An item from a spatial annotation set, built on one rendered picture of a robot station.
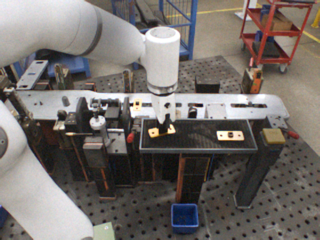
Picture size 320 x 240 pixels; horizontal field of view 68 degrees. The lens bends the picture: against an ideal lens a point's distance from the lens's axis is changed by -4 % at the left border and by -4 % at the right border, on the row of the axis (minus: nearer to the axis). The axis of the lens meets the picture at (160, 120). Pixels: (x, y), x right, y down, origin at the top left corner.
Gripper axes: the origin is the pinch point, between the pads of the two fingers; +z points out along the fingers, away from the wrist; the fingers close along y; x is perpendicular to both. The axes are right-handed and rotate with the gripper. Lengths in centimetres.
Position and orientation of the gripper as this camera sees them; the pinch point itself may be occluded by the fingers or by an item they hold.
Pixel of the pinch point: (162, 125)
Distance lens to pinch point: 80.4
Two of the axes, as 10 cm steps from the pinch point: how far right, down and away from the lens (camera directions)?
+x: -9.5, 2.1, -2.2
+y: -3.1, -6.6, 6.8
